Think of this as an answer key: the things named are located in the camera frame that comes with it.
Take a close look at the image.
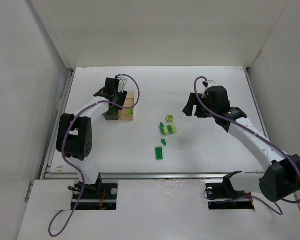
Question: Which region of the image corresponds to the green square lego brick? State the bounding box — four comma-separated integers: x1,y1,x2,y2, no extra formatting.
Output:
107,108,118,116

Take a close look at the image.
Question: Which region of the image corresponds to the pale yellow lego brick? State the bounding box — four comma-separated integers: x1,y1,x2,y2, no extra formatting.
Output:
126,108,134,116

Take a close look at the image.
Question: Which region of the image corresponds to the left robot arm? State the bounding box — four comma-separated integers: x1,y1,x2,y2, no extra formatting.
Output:
56,76,128,193

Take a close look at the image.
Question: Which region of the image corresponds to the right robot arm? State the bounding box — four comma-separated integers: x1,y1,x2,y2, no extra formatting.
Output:
182,86,300,204

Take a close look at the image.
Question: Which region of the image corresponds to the orange transparent container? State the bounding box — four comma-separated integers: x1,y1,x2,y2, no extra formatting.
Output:
118,91,135,121

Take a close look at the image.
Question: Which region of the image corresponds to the grey transparent container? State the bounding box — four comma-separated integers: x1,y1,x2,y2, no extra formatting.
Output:
103,106,120,121

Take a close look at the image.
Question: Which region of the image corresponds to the lime square lego brick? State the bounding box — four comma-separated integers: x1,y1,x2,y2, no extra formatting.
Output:
166,115,174,123

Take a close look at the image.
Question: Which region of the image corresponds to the striped green lego stack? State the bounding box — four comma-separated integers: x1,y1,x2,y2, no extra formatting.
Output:
159,122,178,135

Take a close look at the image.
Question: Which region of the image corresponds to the small green wedge lego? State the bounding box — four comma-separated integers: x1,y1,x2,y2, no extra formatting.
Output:
161,139,167,146

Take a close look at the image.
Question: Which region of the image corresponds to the long green lego brick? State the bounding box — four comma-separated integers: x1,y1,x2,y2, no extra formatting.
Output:
155,147,164,160

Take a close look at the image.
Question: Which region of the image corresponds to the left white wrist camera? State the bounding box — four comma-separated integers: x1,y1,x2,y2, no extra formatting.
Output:
116,75,128,93

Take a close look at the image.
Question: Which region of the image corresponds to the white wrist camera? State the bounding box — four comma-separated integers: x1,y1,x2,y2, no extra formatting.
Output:
202,79,216,96
116,75,128,93

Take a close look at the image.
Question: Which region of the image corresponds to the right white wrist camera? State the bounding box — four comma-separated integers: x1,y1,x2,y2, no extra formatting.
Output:
202,79,216,96

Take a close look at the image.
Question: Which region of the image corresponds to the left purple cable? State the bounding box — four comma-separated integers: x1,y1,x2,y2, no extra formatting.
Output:
48,74,140,237

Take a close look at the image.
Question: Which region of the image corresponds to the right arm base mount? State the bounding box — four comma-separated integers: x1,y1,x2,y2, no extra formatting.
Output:
203,171,255,210

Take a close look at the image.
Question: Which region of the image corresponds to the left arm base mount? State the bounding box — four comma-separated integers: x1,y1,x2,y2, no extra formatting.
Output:
76,183,118,211

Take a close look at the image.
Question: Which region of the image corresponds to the metal table edge rail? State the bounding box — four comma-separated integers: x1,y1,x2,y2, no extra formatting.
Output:
43,172,268,180

